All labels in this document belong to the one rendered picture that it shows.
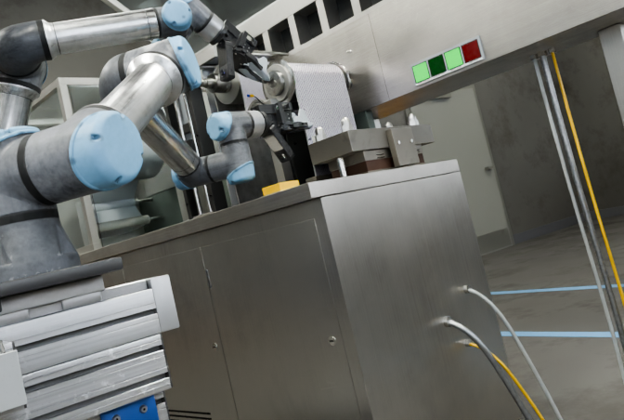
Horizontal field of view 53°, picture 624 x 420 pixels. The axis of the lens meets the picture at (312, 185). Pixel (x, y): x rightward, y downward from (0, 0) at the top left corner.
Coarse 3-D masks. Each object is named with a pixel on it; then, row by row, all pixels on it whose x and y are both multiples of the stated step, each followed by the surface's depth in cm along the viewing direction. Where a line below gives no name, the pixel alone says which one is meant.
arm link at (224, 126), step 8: (216, 112) 163; (224, 112) 163; (232, 112) 165; (240, 112) 167; (248, 112) 168; (208, 120) 164; (216, 120) 161; (224, 120) 161; (232, 120) 163; (240, 120) 165; (248, 120) 166; (208, 128) 164; (216, 128) 162; (224, 128) 161; (232, 128) 163; (240, 128) 164; (248, 128) 166; (216, 136) 162; (224, 136) 162; (232, 136) 163; (240, 136) 163; (248, 136) 168
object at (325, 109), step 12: (300, 96) 187; (312, 96) 191; (324, 96) 195; (336, 96) 199; (348, 96) 203; (300, 108) 186; (312, 108) 190; (324, 108) 194; (336, 108) 198; (348, 108) 202; (312, 120) 189; (324, 120) 193; (336, 120) 197; (312, 132) 188; (324, 132) 191; (336, 132) 195
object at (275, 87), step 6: (270, 72) 190; (276, 72) 188; (270, 78) 190; (276, 78) 188; (282, 78) 188; (270, 84) 191; (276, 84) 189; (282, 84) 187; (270, 90) 191; (276, 90) 189; (282, 90) 189
